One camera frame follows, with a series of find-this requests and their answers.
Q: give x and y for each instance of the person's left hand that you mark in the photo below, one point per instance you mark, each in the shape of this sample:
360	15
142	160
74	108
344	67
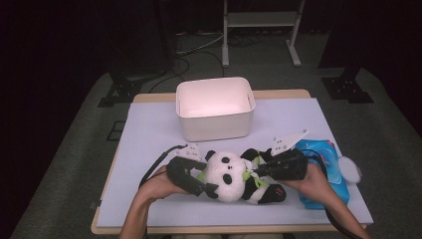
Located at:
159	184

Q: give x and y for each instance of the person's right hand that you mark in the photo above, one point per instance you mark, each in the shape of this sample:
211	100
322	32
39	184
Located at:
315	186

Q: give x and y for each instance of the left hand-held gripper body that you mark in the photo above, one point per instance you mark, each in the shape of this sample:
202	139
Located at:
177	176

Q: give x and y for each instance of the panda plush toy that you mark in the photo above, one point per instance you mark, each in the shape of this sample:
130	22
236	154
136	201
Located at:
225	179

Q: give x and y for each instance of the white metal stand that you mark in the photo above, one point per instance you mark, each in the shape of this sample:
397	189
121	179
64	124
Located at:
260	19

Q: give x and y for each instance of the white plastic storage box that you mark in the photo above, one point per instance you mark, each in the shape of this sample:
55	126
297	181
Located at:
215	126

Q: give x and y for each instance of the pale lilac table mat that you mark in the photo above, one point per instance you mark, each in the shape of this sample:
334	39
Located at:
149	132

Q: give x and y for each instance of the white wet wipe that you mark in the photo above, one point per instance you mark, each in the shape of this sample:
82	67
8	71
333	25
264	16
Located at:
249	165

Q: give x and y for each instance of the blue wet wipes pack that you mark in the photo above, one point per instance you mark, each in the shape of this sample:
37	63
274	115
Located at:
331	159

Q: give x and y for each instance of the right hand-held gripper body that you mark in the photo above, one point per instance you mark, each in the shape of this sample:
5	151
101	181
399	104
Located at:
292	166

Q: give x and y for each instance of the black stand base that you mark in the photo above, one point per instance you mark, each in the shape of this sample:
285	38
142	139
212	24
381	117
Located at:
121	93
346	89

